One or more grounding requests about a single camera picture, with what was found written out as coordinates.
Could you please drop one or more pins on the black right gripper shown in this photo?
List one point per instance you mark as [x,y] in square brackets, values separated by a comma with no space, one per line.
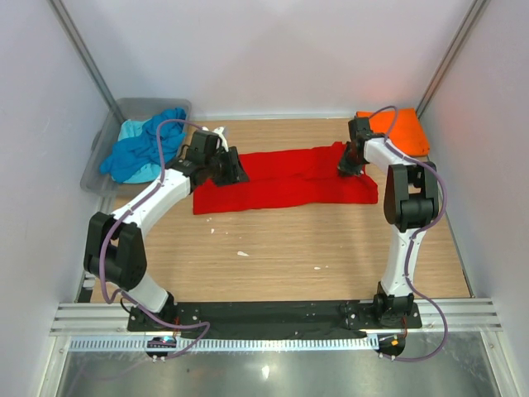
[344,169]

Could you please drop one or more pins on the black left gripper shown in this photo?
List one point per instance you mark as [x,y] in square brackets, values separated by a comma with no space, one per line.
[235,173]

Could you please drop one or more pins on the red t shirt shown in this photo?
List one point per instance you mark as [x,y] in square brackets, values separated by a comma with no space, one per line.
[284,179]

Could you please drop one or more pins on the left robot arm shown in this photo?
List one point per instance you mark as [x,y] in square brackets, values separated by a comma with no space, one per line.
[115,246]

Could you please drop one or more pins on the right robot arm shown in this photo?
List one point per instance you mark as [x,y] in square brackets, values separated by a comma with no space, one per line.
[411,202]

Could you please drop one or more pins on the light blue t shirt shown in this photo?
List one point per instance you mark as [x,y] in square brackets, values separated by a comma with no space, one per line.
[137,160]

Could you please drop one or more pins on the folded orange t shirt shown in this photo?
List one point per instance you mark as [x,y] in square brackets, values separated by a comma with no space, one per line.
[407,133]

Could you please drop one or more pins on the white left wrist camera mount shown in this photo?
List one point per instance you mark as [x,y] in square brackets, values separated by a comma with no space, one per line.
[222,140]

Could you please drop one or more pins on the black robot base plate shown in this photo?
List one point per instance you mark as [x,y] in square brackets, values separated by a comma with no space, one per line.
[287,318]

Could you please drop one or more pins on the white slotted cable duct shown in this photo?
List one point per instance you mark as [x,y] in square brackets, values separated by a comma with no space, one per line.
[163,344]

